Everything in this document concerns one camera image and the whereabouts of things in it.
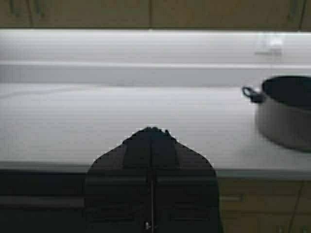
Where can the white wall outlet plate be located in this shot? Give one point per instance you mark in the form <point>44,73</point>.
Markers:
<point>269,44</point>

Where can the wooden lower right drawer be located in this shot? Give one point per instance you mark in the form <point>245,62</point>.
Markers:
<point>265,205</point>

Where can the grey pot with black handles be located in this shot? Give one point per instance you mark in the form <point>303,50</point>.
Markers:
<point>283,113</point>

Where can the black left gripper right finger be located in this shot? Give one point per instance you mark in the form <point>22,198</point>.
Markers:
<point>186,193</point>

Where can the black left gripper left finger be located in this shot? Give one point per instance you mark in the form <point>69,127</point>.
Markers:
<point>118,188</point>

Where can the black appliance below counter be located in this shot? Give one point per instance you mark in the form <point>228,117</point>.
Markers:
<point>42,202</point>

